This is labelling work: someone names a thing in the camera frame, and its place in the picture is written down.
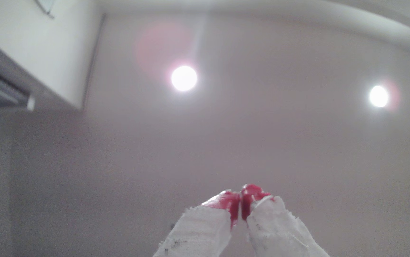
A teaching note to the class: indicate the grey roller blind rail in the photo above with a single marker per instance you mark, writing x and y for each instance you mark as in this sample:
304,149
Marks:
1,91

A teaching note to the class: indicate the round ceiling light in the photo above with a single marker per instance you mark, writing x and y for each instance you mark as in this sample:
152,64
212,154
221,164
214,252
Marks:
378,96
184,78

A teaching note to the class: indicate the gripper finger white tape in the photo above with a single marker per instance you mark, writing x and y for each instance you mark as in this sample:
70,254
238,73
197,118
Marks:
276,232
198,232

